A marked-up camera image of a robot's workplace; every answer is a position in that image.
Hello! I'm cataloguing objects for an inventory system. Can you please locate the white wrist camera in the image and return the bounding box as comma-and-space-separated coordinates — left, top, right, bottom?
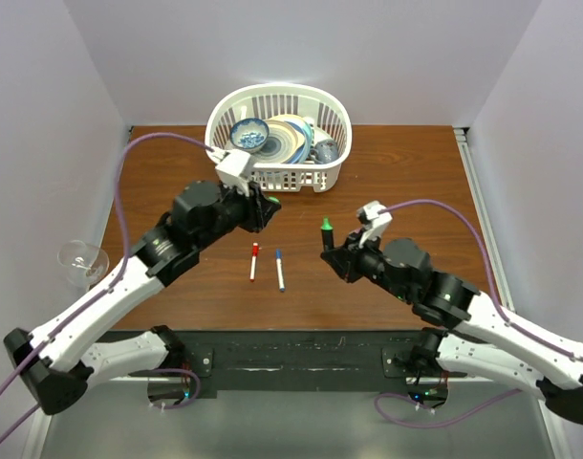
356, 201, 393, 248
212, 148, 253, 196

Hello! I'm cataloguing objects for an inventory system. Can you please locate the blue white porcelain bowl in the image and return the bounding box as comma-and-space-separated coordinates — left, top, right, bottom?
229, 118, 270, 153

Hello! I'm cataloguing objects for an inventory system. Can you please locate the aluminium frame rail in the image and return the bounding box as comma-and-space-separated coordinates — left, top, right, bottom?
453, 127, 516, 313

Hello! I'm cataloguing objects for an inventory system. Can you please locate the clear wine glass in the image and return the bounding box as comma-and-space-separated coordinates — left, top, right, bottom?
57, 240, 109, 289

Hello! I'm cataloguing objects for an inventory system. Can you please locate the grey patterned mug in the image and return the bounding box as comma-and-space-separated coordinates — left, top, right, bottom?
309, 140, 339, 164

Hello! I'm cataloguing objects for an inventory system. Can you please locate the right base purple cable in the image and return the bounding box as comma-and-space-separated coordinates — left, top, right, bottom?
373, 386, 522, 427

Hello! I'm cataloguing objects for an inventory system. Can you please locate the beige swirl plate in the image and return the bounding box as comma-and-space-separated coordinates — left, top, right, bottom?
251, 120, 303, 164

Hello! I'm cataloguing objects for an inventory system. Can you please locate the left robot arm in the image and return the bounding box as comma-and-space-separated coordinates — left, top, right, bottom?
4, 181, 281, 415

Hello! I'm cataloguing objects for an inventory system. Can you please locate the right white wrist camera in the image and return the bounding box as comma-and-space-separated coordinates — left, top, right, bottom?
356, 201, 393, 248

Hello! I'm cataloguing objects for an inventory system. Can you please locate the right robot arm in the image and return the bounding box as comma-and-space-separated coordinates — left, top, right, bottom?
321, 229, 583, 426

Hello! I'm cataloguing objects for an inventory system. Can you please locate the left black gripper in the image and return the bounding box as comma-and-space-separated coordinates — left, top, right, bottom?
195, 176, 281, 251

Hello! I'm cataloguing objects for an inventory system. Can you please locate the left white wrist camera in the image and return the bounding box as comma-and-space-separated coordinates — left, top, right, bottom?
212, 148, 253, 196

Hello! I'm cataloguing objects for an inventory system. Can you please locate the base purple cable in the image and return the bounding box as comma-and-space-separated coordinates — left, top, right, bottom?
147, 365, 205, 411
373, 386, 522, 427

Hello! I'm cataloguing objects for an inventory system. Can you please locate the white red marker pen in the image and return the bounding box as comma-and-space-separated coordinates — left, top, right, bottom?
249, 255, 257, 282

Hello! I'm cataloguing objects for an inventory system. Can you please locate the blue rimmed plate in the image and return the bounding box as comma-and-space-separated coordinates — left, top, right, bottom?
287, 114, 313, 164

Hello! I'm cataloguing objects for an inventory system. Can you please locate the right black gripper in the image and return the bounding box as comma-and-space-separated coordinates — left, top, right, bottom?
322, 226, 412, 302

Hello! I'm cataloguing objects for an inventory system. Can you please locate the white plastic dish basket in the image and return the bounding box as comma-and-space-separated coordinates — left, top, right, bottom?
205, 83, 353, 193

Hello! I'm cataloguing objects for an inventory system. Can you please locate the white blue marker pen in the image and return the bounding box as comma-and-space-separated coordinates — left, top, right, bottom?
275, 258, 286, 293

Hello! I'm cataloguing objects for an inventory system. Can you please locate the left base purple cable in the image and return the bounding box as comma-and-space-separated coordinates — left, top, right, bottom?
147, 365, 205, 411

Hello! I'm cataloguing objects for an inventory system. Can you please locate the black green highlighter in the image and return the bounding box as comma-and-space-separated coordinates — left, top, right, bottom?
320, 217, 335, 251

